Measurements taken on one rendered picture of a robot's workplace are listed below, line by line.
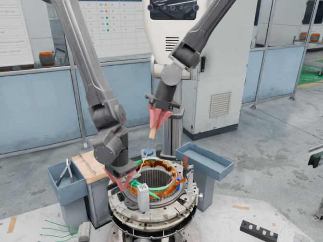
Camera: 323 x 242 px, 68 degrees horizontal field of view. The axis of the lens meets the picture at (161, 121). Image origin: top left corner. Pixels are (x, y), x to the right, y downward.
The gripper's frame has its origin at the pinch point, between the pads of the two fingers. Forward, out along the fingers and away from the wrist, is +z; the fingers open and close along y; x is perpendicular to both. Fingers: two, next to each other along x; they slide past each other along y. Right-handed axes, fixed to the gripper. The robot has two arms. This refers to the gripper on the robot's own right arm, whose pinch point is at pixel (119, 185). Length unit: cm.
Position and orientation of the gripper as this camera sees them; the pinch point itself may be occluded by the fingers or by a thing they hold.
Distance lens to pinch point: 79.4
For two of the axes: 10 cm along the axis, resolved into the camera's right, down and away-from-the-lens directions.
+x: 7.1, -2.6, 6.6
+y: 7.0, 3.2, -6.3
